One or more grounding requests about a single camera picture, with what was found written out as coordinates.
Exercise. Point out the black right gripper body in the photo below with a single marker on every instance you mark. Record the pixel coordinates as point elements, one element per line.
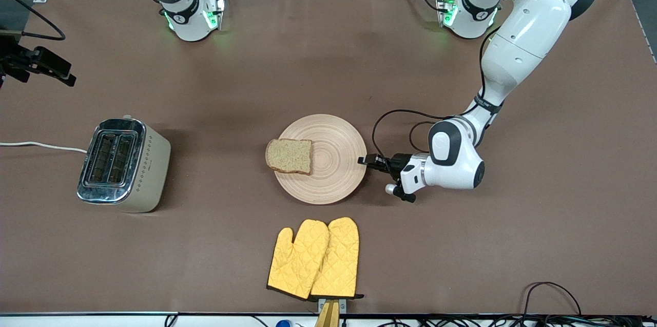
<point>21,61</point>

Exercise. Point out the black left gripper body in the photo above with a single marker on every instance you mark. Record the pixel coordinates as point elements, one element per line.
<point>394,162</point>

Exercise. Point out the round wooden plate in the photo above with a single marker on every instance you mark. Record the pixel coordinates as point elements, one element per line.
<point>333,162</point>

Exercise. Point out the brown toast slice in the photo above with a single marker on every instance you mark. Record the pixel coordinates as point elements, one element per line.
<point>290,156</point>

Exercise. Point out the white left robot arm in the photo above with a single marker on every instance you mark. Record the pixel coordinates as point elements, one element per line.
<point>534,24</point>

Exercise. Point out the yellow quilted oven mitt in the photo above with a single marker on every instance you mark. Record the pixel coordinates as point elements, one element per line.
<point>295,265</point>
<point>341,260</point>

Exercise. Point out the brown table cover mat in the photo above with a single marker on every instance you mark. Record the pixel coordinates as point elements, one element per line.
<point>308,60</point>

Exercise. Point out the chrome two-slot toaster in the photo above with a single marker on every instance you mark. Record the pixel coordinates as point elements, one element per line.
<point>149,173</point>

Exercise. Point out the small blue object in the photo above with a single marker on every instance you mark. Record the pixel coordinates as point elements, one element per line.
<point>283,324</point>

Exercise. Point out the small metal bracket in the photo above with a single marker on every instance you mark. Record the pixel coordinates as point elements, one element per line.
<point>343,305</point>

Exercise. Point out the white table edge rail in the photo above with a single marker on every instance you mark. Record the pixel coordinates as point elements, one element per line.
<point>102,322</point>

